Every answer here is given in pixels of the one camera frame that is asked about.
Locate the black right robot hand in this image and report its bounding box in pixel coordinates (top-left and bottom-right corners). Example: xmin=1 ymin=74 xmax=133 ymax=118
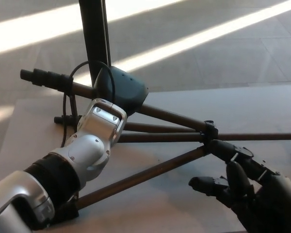
xmin=188 ymin=139 xmax=291 ymax=233

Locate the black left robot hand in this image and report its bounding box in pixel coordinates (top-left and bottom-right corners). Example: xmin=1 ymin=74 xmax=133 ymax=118
xmin=93 ymin=66 xmax=149 ymax=115

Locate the black upright pole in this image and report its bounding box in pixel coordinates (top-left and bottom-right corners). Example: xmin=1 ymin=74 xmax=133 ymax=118
xmin=78 ymin=0 xmax=112 ymax=86

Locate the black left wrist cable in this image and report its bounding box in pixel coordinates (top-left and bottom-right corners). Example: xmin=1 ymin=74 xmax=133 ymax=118
xmin=60 ymin=60 xmax=116 ymax=148

